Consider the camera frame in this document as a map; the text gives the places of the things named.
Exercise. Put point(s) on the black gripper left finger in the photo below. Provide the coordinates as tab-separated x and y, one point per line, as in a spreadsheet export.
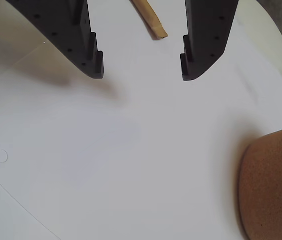
63	30

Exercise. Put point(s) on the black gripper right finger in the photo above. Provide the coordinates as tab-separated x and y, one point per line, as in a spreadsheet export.
205	37

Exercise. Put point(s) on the wooden pen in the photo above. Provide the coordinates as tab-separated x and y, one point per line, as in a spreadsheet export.
153	22

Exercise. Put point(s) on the brown cork pen holder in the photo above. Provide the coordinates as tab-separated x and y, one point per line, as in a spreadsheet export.
273	185

